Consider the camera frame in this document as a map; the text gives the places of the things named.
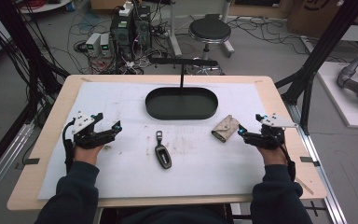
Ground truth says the white table mat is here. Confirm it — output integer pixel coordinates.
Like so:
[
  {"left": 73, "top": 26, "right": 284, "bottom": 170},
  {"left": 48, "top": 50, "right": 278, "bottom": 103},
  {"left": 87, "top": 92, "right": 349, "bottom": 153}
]
[{"left": 36, "top": 80, "right": 268, "bottom": 201}]

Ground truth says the black metal frame post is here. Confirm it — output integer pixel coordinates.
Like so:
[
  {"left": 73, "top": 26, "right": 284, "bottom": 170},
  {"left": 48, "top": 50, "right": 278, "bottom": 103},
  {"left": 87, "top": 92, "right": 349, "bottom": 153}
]
[
  {"left": 274, "top": 0, "right": 358, "bottom": 135},
  {"left": 0, "top": 0, "right": 71, "bottom": 129}
]

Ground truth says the black car key fob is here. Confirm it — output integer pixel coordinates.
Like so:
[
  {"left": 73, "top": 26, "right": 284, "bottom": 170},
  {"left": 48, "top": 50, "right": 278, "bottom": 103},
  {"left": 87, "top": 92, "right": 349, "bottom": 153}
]
[{"left": 154, "top": 130, "right": 172, "bottom": 171}]

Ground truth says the white table leg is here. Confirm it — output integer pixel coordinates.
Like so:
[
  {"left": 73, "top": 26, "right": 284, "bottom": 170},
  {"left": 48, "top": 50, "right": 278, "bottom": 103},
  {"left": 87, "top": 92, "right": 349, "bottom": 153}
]
[
  {"left": 167, "top": 0, "right": 184, "bottom": 59},
  {"left": 219, "top": 0, "right": 236, "bottom": 59}
]

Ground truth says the person's dark clothed body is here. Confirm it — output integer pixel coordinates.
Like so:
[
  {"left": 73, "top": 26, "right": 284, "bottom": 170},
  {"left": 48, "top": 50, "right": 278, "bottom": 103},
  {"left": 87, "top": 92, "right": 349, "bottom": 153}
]
[{"left": 101, "top": 203, "right": 231, "bottom": 224}]

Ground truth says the person's left hand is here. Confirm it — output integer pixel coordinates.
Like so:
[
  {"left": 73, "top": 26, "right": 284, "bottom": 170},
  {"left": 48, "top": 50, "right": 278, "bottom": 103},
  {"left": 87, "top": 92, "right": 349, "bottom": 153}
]
[{"left": 73, "top": 144, "right": 105, "bottom": 166}]

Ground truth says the beige fabric key pouch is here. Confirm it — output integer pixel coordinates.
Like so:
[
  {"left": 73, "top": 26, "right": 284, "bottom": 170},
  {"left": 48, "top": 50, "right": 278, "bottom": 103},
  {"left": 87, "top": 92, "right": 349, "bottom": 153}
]
[{"left": 211, "top": 114, "right": 241, "bottom": 144}]

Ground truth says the white floor platform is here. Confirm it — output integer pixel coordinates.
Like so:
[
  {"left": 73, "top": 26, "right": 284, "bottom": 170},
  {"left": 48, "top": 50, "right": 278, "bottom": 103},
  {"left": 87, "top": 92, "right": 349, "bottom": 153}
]
[{"left": 316, "top": 60, "right": 358, "bottom": 131}]

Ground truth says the white bench power supply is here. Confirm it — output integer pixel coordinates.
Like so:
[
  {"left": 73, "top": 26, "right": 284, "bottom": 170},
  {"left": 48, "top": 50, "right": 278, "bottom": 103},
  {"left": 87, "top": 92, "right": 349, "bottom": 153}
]
[
  {"left": 99, "top": 32, "right": 113, "bottom": 58},
  {"left": 84, "top": 32, "right": 103, "bottom": 58}
]

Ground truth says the black tape strip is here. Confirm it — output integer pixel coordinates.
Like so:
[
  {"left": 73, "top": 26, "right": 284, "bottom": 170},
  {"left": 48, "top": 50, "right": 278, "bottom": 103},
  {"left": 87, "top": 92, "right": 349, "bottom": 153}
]
[
  {"left": 299, "top": 156, "right": 322, "bottom": 168},
  {"left": 14, "top": 157, "right": 41, "bottom": 171}
]

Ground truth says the white power strip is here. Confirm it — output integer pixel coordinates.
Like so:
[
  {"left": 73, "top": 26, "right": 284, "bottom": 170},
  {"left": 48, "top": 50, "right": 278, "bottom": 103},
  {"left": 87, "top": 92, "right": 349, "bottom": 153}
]
[{"left": 117, "top": 1, "right": 135, "bottom": 18}]

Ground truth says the white round table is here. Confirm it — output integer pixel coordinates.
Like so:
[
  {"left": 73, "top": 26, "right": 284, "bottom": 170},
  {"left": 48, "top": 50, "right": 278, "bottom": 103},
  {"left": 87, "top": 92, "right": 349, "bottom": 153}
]
[{"left": 17, "top": 0, "right": 73, "bottom": 15}]

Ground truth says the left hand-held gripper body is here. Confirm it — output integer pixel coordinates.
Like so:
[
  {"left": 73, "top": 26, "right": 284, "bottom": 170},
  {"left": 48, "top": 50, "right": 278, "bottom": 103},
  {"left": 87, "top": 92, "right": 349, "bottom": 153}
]
[{"left": 71, "top": 110, "right": 116, "bottom": 150}]

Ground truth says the brown cardboard box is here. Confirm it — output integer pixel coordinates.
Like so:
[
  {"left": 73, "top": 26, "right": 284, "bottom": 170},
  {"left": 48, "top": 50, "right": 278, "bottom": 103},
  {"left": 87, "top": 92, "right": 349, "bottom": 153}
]
[{"left": 286, "top": 0, "right": 344, "bottom": 39}]

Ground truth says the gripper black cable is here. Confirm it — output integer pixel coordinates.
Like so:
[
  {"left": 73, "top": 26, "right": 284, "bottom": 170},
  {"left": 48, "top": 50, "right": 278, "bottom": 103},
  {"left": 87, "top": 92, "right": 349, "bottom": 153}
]
[
  {"left": 62, "top": 119, "right": 76, "bottom": 175},
  {"left": 279, "top": 143, "right": 297, "bottom": 184}
]

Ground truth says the aluminium floor rail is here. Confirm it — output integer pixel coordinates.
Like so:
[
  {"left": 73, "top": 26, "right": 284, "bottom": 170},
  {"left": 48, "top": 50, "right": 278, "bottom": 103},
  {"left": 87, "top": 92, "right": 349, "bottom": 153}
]
[
  {"left": 286, "top": 102, "right": 349, "bottom": 224},
  {"left": 0, "top": 121, "right": 35, "bottom": 209}
]

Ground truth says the black computer tower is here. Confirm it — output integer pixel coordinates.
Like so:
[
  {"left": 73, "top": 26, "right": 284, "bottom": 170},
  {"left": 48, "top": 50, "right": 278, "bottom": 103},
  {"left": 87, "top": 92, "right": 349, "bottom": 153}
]
[
  {"left": 109, "top": 14, "right": 135, "bottom": 62},
  {"left": 132, "top": 5, "right": 153, "bottom": 52}
]

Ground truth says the black oval tray with stand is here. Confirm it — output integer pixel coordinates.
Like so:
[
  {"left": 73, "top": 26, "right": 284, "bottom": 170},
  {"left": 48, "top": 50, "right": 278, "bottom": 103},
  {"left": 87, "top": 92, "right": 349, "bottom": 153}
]
[{"left": 145, "top": 57, "right": 220, "bottom": 121}]

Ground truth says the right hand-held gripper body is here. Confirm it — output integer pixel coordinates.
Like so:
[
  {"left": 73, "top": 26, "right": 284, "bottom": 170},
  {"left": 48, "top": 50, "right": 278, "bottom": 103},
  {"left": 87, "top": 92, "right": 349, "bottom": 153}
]
[{"left": 244, "top": 113, "right": 299, "bottom": 150}]

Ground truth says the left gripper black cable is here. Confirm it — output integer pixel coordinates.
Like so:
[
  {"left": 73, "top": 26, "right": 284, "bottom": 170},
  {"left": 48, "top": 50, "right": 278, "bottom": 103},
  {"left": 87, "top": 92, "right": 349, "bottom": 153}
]
[{"left": 62, "top": 119, "right": 76, "bottom": 175}]

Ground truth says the person's right hand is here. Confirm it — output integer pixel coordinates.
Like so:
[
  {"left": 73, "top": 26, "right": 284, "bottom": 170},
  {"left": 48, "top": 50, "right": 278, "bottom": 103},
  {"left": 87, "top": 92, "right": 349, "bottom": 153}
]
[{"left": 256, "top": 147, "right": 289, "bottom": 167}]

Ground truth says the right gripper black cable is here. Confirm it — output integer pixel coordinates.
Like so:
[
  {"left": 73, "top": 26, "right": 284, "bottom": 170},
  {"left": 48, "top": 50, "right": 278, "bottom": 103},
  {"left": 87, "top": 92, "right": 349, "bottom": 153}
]
[{"left": 279, "top": 143, "right": 297, "bottom": 184}]

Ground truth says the black round stool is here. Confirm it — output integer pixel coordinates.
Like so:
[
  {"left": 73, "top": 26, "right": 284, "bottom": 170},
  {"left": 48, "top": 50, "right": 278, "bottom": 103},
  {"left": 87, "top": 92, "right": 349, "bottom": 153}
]
[{"left": 185, "top": 16, "right": 233, "bottom": 77}]

